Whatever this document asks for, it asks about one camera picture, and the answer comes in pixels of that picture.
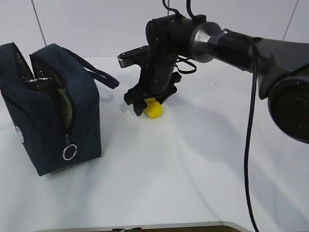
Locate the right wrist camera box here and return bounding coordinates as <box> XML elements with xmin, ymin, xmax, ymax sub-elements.
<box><xmin>117</xmin><ymin>45</ymin><xmax>149</xmax><ymax>68</ymax></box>

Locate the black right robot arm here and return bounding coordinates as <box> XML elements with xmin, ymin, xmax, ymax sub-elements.
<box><xmin>118</xmin><ymin>14</ymin><xmax>309</xmax><ymax>143</ymax></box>

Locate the navy blue lunch bag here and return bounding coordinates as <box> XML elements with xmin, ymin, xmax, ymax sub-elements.
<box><xmin>0</xmin><ymin>43</ymin><xmax>119</xmax><ymax>176</ymax></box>

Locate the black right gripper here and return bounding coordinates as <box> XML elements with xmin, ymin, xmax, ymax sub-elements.
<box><xmin>124</xmin><ymin>50</ymin><xmax>181</xmax><ymax>116</ymax></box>

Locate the green lidded glass container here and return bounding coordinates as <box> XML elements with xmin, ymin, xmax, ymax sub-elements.
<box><xmin>54</xmin><ymin>73</ymin><xmax>73</xmax><ymax>128</ymax></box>

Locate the yellow lemon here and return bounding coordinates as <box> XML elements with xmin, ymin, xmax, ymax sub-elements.
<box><xmin>143</xmin><ymin>98</ymin><xmax>162</xmax><ymax>119</ymax></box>

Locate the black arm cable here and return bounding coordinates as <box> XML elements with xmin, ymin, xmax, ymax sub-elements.
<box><xmin>161</xmin><ymin>0</ymin><xmax>261</xmax><ymax>232</ymax></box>

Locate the metal zipper pull ring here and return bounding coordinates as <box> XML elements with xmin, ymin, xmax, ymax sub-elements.
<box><xmin>62</xmin><ymin>134</ymin><xmax>78</xmax><ymax>160</ymax></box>

